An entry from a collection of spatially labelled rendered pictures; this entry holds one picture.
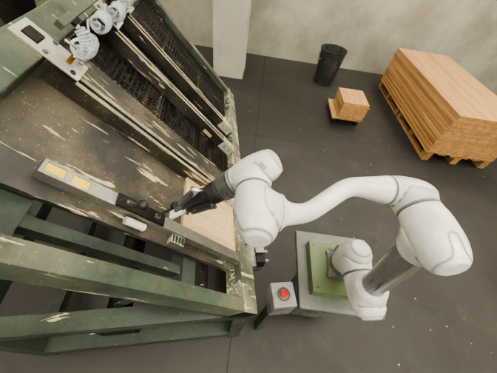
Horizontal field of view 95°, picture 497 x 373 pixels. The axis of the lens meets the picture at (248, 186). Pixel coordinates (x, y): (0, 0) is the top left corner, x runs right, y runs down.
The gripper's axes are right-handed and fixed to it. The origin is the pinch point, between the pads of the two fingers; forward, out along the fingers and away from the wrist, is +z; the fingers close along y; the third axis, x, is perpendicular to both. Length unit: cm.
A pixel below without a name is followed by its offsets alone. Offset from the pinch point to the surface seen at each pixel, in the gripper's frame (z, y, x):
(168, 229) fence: 12.9, 7.4, 1.1
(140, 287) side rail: 12.0, -1.2, -23.3
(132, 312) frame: 62, 31, -18
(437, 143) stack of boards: -186, 299, 181
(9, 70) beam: 7, -55, 21
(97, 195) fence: 13.0, -21.8, 1.8
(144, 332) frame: 108, 72, -18
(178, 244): 13.9, 14.0, -3.1
